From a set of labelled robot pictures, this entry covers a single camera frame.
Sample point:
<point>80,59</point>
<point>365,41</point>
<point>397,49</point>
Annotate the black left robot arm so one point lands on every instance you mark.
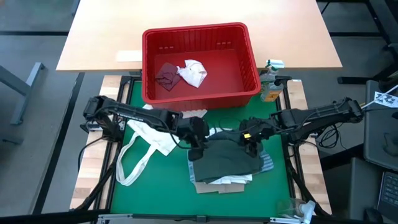
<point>136,113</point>

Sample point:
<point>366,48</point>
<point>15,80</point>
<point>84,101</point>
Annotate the grey metal desk leg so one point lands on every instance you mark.
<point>23,88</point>

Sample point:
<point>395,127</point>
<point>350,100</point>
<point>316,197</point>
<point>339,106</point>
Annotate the black desk frame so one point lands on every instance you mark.
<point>354,80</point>

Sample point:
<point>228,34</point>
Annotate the grey side desk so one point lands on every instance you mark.
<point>377,140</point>

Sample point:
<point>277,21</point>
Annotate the clear plastic spray bottle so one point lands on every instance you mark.
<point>295,208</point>

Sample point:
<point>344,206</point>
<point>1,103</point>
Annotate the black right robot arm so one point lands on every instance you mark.
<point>320,113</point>

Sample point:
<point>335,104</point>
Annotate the silver frame bracket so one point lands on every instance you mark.
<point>115,216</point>
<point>286,220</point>

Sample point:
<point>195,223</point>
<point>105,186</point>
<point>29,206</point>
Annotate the black keyboard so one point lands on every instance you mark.
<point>390,193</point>

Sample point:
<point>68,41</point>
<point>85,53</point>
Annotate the blue white striped towel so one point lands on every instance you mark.
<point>267,163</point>

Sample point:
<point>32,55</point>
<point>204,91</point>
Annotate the small white cloth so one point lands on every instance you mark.
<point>192,73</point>

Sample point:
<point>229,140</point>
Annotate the dark green garment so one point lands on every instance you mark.
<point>227,161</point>

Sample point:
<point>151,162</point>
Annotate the white printed tote bag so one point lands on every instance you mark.
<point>149,137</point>

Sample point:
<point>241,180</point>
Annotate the light wooden table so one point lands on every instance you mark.
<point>280,31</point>

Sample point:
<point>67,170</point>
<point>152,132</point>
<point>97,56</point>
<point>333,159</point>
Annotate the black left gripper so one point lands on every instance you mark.
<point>196,130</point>

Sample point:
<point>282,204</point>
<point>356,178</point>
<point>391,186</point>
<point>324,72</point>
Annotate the maroon cloth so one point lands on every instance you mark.
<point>168,76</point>

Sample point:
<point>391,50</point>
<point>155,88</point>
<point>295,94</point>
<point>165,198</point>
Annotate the green work mat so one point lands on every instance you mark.
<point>168,199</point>

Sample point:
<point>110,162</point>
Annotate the white garment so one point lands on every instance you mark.
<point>233,180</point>

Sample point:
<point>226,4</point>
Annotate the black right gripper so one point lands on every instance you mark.
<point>256,130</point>

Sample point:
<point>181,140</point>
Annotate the beige trousers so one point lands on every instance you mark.
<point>217,188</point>

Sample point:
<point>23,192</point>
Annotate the white patterned paper flag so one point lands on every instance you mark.
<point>385,100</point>

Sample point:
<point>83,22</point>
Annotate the white paper label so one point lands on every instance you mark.
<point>129,56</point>

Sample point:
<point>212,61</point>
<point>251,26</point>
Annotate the red plastic laundry bin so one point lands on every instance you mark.
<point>199,102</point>

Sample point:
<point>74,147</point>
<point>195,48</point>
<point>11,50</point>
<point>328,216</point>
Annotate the black aluminium frame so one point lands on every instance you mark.
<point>291,186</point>

